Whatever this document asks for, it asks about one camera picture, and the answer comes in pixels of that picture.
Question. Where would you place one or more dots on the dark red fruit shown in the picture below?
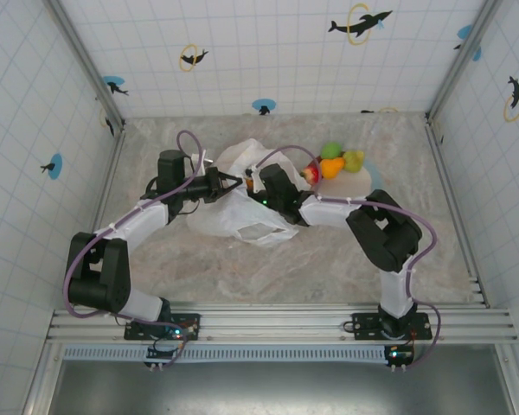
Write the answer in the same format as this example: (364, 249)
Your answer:
(311, 174)

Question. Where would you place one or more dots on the orange pear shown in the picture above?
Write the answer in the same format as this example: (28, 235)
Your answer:
(332, 168)

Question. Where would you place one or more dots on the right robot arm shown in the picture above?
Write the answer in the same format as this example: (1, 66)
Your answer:
(328, 212)

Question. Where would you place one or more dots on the grey metal panel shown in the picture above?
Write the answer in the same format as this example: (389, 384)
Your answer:
(285, 389)

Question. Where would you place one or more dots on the aluminium mounting rail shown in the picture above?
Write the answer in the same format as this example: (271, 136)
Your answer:
(285, 320)

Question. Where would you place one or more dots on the white plastic bag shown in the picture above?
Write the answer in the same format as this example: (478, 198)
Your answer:
(225, 216)

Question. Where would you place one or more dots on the aluminium frame post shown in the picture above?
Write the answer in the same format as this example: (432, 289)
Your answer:
(463, 60)
(86, 65)

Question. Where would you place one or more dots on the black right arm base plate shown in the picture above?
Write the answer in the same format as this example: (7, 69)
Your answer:
(363, 322)

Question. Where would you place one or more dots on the yellow-green pear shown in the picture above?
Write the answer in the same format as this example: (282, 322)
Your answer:
(354, 161)

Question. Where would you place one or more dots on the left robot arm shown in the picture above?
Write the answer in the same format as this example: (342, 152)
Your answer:
(147, 216)

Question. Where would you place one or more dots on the white plate with blue rim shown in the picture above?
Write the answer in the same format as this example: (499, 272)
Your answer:
(350, 183)

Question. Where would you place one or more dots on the green apple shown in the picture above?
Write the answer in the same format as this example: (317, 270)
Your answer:
(331, 150)

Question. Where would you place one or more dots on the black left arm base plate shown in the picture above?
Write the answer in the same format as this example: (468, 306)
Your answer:
(190, 322)

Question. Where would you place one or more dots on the small round orange fruit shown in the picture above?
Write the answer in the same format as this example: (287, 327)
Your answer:
(249, 183)

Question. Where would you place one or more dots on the aluminium side rail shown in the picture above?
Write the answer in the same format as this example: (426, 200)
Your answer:
(108, 181)
(454, 207)

